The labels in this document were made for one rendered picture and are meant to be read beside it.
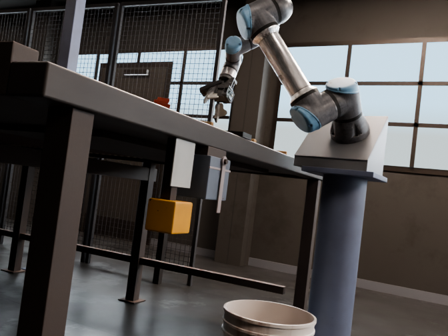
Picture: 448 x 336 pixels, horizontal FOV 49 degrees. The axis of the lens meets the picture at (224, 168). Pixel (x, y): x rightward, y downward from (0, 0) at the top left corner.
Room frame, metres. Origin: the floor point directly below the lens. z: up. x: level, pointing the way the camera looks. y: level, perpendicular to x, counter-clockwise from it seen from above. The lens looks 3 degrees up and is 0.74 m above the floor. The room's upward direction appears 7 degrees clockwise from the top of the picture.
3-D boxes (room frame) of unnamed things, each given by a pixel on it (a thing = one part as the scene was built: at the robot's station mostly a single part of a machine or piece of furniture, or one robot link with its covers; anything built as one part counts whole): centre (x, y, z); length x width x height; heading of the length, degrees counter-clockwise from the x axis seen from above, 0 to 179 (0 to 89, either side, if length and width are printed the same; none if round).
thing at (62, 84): (1.74, -0.09, 0.88); 2.08 x 0.09 x 0.06; 155
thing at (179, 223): (1.23, 0.12, 0.74); 0.09 x 0.08 x 0.24; 155
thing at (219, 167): (1.40, 0.05, 0.77); 0.14 x 0.11 x 0.18; 155
